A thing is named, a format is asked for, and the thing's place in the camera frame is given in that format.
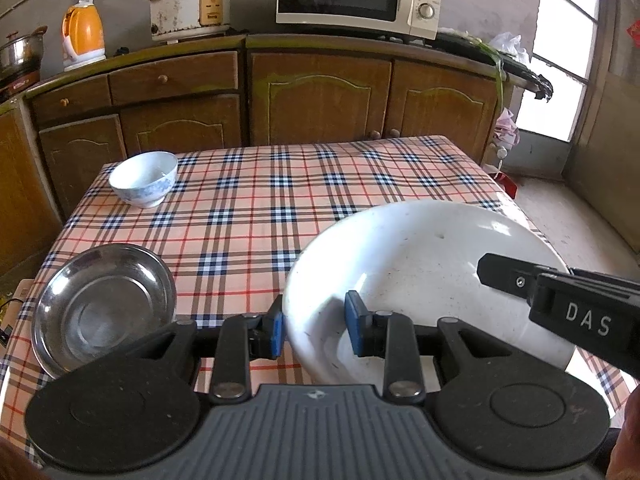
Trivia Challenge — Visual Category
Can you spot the large white bowl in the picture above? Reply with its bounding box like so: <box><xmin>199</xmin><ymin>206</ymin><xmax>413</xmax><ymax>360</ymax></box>
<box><xmin>282</xmin><ymin>200</ymin><xmax>576</xmax><ymax>386</ymax></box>

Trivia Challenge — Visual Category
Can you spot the person's right hand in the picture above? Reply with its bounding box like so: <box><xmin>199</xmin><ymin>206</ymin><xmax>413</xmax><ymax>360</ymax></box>
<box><xmin>605</xmin><ymin>385</ymin><xmax>640</xmax><ymax>480</ymax></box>

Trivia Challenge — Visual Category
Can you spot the window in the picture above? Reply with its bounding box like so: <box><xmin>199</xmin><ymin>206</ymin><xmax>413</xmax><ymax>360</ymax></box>
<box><xmin>515</xmin><ymin>0</ymin><xmax>613</xmax><ymax>143</ymax></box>

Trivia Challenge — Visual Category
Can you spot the wide short cabinet door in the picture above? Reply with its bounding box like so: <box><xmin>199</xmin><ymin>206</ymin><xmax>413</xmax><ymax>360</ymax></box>
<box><xmin>119</xmin><ymin>95</ymin><xmax>245</xmax><ymax>156</ymax></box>

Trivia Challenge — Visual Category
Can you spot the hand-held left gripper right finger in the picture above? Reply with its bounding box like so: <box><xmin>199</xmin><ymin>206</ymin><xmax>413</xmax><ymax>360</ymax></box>
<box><xmin>344</xmin><ymin>290</ymin><xmax>531</xmax><ymax>407</ymax></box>

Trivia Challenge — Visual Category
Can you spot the plaid tablecloth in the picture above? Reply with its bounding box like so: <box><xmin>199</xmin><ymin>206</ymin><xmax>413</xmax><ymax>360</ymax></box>
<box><xmin>0</xmin><ymin>135</ymin><xmax>633</xmax><ymax>443</ymax></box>

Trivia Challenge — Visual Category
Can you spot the red induction cooker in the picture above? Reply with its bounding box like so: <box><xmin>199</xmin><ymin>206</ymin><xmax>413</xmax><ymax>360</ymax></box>
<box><xmin>0</xmin><ymin>70</ymin><xmax>42</xmax><ymax>101</ymax></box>

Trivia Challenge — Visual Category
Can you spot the wide wooden drawer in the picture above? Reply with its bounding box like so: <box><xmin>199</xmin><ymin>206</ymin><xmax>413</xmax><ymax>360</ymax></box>
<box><xmin>109</xmin><ymin>51</ymin><xmax>240</xmax><ymax>106</ymax></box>

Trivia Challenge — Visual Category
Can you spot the wooden side cabinet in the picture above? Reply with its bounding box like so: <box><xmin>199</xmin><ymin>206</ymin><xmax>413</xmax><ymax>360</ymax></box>
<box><xmin>0</xmin><ymin>97</ymin><xmax>66</xmax><ymax>276</ymax></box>

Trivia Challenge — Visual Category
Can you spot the white rice cooker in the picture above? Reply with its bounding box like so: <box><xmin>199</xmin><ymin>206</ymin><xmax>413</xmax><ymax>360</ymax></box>
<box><xmin>140</xmin><ymin>0</ymin><xmax>235</xmax><ymax>43</ymax></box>

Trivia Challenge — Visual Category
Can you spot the narrow wooden drawer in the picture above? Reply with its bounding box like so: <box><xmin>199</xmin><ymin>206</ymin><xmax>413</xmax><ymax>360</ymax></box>
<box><xmin>31</xmin><ymin>76</ymin><xmax>112</xmax><ymax>123</ymax></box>

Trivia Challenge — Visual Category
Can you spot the steel cooking pot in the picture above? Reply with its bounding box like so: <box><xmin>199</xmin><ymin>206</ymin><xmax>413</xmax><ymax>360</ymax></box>
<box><xmin>0</xmin><ymin>26</ymin><xmax>48</xmax><ymax>76</ymax></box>

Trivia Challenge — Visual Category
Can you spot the pink plastic bag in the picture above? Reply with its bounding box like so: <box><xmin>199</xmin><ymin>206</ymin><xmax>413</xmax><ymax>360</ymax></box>
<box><xmin>494</xmin><ymin>107</ymin><xmax>521</xmax><ymax>148</ymax></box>

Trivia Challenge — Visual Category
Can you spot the clear plastic bag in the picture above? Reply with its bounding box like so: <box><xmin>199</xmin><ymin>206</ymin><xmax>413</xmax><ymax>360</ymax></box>
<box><xmin>489</xmin><ymin>32</ymin><xmax>530</xmax><ymax>63</ymax></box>

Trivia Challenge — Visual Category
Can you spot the green onion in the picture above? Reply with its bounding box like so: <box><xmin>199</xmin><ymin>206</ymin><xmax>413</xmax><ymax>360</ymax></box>
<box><xmin>462</xmin><ymin>32</ymin><xmax>506</xmax><ymax>111</ymax></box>

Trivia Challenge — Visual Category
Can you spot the steel bowl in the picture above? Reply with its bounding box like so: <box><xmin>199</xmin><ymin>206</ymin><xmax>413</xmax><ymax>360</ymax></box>
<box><xmin>31</xmin><ymin>242</ymin><xmax>177</xmax><ymax>380</ymax></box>

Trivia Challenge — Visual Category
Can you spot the wooden kitchen cabinet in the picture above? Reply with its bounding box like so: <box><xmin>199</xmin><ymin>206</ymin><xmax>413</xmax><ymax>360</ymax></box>
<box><xmin>25</xmin><ymin>34</ymin><xmax>511</xmax><ymax>221</ymax></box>

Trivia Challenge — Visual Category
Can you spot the orange electric kettle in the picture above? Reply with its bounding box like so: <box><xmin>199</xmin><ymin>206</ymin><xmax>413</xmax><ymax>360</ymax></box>
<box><xmin>61</xmin><ymin>2</ymin><xmax>107</xmax><ymax>72</ymax></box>

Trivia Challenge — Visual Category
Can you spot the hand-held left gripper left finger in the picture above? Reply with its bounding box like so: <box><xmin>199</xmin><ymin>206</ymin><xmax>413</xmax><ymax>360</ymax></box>
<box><xmin>107</xmin><ymin>296</ymin><xmax>287</xmax><ymax>407</ymax></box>

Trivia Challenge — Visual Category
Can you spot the small cabinet door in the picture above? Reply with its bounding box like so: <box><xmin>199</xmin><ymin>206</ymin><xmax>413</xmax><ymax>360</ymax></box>
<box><xmin>39</xmin><ymin>114</ymin><xmax>127</xmax><ymax>221</ymax></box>

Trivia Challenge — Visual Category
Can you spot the blue patterned white bowl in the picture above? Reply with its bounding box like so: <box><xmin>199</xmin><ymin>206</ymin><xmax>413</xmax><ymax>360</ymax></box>
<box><xmin>109</xmin><ymin>151</ymin><xmax>179</xmax><ymax>209</ymax></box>

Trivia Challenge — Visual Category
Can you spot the tall arched cabinet door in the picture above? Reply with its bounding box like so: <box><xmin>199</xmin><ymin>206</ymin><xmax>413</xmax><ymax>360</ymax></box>
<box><xmin>385</xmin><ymin>59</ymin><xmax>501</xmax><ymax>163</ymax></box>
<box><xmin>249</xmin><ymin>52</ymin><xmax>393</xmax><ymax>147</ymax></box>

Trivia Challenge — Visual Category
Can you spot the red bag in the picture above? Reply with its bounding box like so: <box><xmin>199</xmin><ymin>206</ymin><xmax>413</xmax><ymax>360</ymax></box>
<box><xmin>492</xmin><ymin>170</ymin><xmax>521</xmax><ymax>196</ymax></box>

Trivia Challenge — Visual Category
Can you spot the black gas stove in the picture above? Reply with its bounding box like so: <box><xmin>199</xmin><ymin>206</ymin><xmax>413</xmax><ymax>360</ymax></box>
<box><xmin>435</xmin><ymin>30</ymin><xmax>555</xmax><ymax>101</ymax></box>

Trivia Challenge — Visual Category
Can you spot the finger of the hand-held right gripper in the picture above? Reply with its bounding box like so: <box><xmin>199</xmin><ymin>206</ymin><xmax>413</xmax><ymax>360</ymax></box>
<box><xmin>476</xmin><ymin>253</ymin><xmax>571</xmax><ymax>306</ymax></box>

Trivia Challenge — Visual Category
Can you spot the grey door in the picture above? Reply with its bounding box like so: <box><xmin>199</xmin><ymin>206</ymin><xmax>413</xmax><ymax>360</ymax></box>
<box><xmin>567</xmin><ymin>0</ymin><xmax>640</xmax><ymax>226</ymax></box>

